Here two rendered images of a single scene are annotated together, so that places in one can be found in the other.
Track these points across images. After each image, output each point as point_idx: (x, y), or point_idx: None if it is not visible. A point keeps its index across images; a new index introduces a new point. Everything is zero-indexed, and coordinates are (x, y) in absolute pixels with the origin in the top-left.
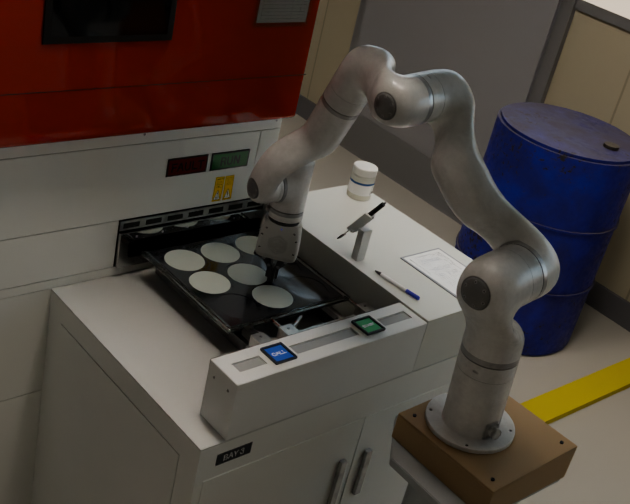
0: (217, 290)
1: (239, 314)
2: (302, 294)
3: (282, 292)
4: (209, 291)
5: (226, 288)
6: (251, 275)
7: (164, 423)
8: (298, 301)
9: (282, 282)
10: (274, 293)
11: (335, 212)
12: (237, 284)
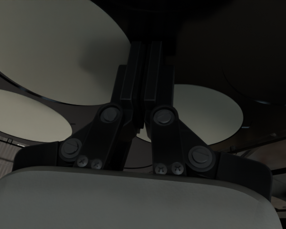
0: (56, 134)
1: (131, 163)
2: None
3: (206, 104)
4: (47, 139)
5: (65, 126)
6: (74, 63)
7: None
8: (260, 123)
9: (203, 57)
10: (181, 113)
11: None
12: (73, 111)
